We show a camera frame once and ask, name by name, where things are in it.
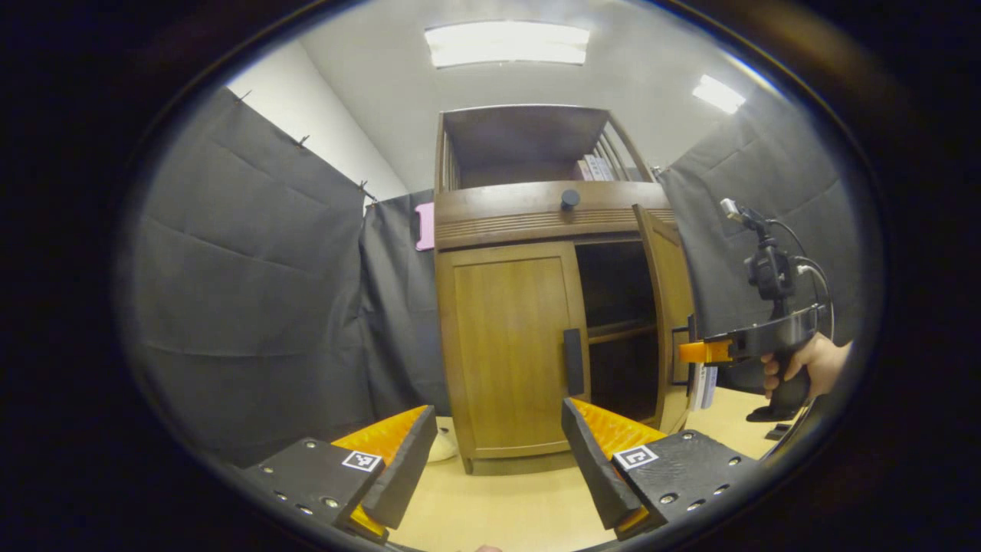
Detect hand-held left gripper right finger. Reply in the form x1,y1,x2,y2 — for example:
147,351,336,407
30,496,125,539
561,397,760,541

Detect books beside cabinet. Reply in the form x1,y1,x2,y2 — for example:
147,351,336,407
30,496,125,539
687,364,719,412

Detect wooden cabinet door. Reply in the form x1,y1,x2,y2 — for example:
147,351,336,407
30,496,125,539
632,203,698,434
437,241,591,461

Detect wooden inner cabinet shelf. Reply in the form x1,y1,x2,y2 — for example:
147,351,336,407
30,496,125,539
586,322,660,346

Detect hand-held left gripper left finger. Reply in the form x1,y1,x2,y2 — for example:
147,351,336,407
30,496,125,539
238,405,439,545

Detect small ceiling light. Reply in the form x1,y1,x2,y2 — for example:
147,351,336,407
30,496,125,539
692,74,746,114

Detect wooden cabinet drawer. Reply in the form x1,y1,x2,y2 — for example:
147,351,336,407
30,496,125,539
435,182,679,250

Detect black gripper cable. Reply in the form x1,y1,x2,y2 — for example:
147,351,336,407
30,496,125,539
766,218,836,342

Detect brown wooden shoe cabinet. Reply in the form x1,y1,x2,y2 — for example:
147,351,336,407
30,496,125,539
433,103,698,476

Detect large rectangular ceiling light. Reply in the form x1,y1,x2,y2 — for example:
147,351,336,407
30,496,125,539
425,21,591,68

